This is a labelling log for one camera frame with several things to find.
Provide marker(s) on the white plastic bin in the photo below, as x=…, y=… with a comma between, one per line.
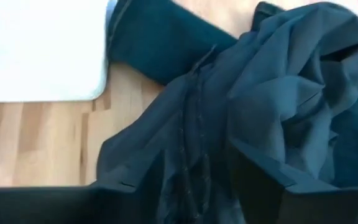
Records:
x=39, y=49

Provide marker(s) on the dark green garment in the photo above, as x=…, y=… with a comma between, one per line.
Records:
x=163, y=40

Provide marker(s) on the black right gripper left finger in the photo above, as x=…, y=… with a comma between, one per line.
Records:
x=126, y=202

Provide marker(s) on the black fabric garment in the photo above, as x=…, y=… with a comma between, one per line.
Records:
x=259, y=93

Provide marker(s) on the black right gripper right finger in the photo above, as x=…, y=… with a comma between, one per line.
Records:
x=259, y=193

